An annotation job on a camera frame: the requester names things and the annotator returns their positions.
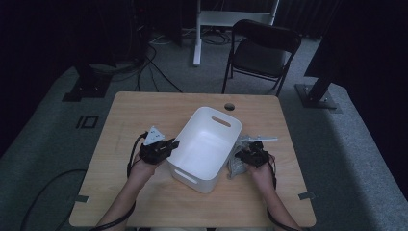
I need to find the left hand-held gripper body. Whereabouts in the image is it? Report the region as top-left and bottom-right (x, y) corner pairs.
(138, 125), (176, 166)

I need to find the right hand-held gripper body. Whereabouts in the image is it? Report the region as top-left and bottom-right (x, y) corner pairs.
(241, 134), (279, 168)

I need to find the grey fluffy towel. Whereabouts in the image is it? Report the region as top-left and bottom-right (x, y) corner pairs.
(226, 134), (254, 181)

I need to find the white plastic storage bin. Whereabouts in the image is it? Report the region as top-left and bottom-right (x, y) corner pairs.
(166, 106), (243, 194)

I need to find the person's right hand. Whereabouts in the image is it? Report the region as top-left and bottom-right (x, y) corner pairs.
(244, 162), (274, 191)

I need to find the person's left hand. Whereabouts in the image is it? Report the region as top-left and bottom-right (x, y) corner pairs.
(128, 154), (162, 185)

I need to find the grey round stand base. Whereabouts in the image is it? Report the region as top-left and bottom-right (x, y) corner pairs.
(89, 62), (136, 75)

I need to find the black folding chair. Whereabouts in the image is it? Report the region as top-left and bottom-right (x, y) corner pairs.
(220, 18), (302, 97)

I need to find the thin black floor cable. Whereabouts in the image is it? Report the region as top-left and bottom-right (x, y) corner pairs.
(136, 44), (158, 92)
(145, 57), (184, 94)

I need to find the black stand base with post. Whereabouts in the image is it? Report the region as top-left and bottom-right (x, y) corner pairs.
(294, 71), (343, 114)
(62, 64), (114, 103)

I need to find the thick black floor cable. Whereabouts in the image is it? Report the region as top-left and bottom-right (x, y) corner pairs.
(20, 168), (88, 231)

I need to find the white desk frame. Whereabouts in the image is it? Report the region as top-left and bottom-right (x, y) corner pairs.
(191, 0), (280, 67)

